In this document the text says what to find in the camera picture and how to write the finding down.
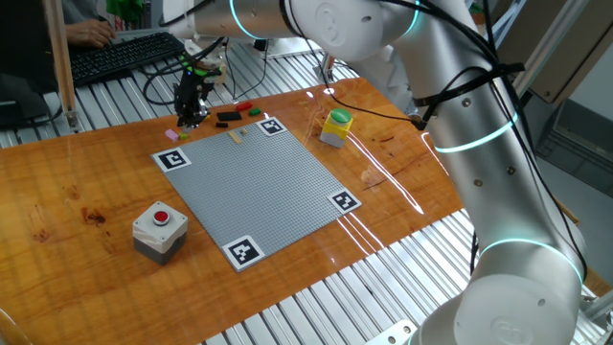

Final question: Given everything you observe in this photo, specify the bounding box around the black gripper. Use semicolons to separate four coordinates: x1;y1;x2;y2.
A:
172;71;216;131

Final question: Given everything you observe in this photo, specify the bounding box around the grey Lego baseplate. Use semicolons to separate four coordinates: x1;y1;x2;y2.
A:
150;116;363;273

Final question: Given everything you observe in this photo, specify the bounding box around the person's bare hand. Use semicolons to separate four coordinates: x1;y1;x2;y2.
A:
74;18;117;50

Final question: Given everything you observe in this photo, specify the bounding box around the fiducial marker with C pattern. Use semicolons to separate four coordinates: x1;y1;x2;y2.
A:
150;147;193;173

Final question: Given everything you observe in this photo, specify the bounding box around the black white fiducial marker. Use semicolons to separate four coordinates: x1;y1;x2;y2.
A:
327;189;363;215
254;116;288;138
220;234;266;273

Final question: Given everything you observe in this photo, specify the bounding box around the black computer keyboard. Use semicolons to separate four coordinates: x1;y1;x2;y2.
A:
69;31;188;87

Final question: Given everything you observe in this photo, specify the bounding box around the grey box with red button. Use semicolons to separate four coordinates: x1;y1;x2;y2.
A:
131;200;190;266

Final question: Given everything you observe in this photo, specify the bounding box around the white flat board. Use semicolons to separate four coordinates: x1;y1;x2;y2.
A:
262;36;328;59

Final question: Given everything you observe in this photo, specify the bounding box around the green cloth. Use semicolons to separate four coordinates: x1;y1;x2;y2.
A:
104;0;145;25

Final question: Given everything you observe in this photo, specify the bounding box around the yellow and grey button box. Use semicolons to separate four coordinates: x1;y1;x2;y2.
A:
319;107;354;149

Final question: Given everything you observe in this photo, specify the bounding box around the person in grey shirt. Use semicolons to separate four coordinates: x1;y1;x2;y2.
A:
60;0;109;25

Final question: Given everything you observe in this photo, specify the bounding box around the black computer monitor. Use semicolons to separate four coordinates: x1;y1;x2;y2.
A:
0;0;66;130

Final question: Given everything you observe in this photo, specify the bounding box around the wood grain mat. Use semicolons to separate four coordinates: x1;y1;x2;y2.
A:
0;77;465;345

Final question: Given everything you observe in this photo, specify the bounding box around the brown cardboard panel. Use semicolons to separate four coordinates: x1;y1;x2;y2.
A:
495;0;613;104

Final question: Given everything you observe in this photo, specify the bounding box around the dark grey cabinet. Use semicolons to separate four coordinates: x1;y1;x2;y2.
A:
534;98;613;197

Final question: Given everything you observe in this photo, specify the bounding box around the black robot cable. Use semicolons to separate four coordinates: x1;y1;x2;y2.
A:
142;36;226;106
280;0;588;284

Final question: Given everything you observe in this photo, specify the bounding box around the green flange adapter ring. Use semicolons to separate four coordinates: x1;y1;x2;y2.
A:
180;56;226;79

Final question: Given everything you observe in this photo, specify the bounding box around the wooden frame post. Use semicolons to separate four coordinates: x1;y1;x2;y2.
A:
41;0;80;133

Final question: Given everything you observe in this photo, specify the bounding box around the aluminium frame post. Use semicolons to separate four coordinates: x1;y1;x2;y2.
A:
315;53;337;85

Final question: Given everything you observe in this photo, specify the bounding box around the black cable strap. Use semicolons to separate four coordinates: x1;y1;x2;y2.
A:
412;61;527;109

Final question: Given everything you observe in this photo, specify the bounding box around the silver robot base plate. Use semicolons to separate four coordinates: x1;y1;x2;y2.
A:
363;319;419;345

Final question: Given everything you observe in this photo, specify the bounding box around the aluminium frame bar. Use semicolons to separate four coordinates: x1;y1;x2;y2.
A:
511;11;613;100

